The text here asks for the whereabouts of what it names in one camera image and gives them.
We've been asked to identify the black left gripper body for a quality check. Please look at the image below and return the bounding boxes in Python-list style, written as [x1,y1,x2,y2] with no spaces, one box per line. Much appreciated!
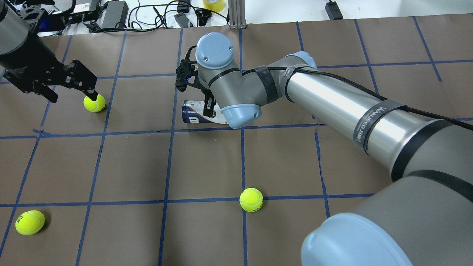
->
[2,37,64,93]

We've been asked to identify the white blue tennis ball can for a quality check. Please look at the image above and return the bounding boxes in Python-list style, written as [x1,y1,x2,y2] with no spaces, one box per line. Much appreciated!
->
[182,100,228,125]

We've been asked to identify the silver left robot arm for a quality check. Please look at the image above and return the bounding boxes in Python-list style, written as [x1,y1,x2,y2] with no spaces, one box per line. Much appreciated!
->
[0,1,105,112]

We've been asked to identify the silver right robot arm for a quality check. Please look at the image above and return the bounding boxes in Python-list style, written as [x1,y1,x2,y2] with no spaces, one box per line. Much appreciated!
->
[195,32,473,266]

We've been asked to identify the yellow tennis ball near gripper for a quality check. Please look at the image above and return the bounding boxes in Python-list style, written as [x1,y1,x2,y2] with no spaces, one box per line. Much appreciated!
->
[83,94,105,112]

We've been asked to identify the Roland Garros yellow tennis ball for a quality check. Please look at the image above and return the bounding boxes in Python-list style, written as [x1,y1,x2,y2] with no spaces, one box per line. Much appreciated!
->
[239,188,263,212]

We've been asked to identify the black power adapter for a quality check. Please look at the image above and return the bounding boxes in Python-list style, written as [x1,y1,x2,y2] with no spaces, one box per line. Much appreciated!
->
[100,0,129,29]

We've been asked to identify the yellow tape roll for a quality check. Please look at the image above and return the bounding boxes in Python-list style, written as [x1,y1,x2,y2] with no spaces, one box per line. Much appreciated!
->
[203,0,226,12]

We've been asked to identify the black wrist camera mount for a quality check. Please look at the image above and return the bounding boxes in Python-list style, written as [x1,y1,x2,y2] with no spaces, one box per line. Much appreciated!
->
[175,45,204,92]

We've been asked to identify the aluminium frame post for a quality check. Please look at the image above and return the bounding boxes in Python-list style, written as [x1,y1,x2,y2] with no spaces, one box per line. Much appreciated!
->
[228,0,247,29]

